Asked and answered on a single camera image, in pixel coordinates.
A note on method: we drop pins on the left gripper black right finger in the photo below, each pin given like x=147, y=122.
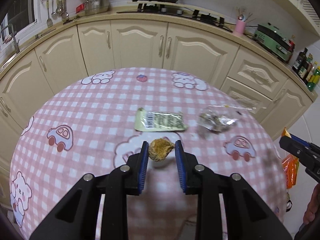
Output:
x=225, y=201

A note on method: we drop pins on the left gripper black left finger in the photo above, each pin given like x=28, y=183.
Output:
x=75, y=216

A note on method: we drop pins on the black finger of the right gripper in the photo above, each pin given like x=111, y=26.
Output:
x=300, y=141
x=308, y=157

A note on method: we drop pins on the clear plastic bag with scraps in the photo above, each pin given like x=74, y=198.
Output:
x=221, y=118

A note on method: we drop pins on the brown food scrap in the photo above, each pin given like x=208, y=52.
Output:
x=159, y=149

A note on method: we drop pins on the cream kitchen cabinet run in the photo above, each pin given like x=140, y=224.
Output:
x=64, y=53

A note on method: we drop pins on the person right hand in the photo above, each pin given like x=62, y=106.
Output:
x=312, y=206

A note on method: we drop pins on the orange rice bag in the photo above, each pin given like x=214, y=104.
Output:
x=290, y=166

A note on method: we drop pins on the green yellow oil bottle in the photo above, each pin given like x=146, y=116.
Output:
x=314, y=80

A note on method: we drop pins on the dark soy sauce bottle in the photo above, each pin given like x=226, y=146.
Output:
x=298, y=62

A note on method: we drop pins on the pink checkered tablecloth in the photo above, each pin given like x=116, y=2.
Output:
x=89, y=128

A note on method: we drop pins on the green electric grill appliance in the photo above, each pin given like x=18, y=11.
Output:
x=270, y=37

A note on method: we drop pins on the pink utensil cup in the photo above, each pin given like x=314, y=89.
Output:
x=242, y=19

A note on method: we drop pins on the steel sink faucet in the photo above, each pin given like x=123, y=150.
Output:
x=12, y=36

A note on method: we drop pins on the red bowl on counter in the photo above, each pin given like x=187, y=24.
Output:
x=80, y=8

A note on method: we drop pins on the black gas stove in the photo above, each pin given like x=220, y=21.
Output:
x=173, y=8

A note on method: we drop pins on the steel stockpot with lid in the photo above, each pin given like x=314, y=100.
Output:
x=93, y=7

